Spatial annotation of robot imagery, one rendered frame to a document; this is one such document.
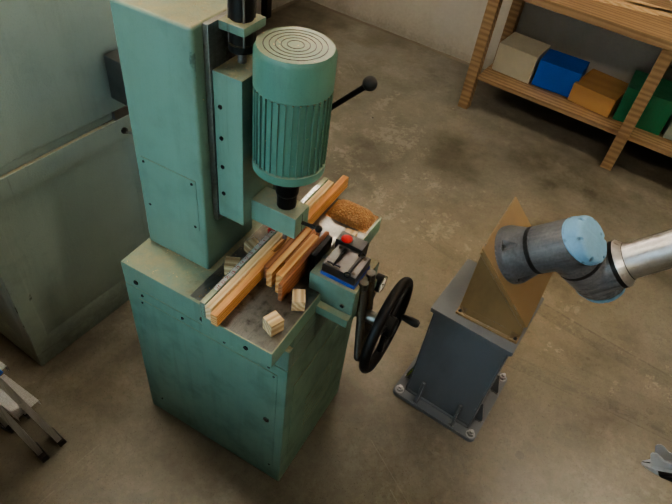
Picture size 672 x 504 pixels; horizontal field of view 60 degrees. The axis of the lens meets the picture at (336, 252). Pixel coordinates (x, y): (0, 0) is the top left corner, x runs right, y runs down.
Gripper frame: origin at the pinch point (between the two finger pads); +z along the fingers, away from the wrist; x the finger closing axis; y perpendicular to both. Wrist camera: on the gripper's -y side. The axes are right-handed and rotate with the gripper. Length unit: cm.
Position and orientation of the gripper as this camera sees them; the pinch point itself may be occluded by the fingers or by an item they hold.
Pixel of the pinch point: (648, 466)
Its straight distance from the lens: 174.1
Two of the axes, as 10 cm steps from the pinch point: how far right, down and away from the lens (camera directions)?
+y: -3.5, -9.3, -1.1
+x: -6.9, 3.4, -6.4
